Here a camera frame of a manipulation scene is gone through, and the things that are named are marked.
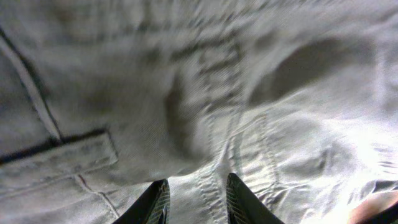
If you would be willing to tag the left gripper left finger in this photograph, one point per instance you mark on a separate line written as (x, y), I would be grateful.
(152, 207)

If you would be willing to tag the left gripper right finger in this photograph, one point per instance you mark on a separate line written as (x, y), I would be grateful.
(243, 206)

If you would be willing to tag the grey shorts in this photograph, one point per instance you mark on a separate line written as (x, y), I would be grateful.
(101, 98)

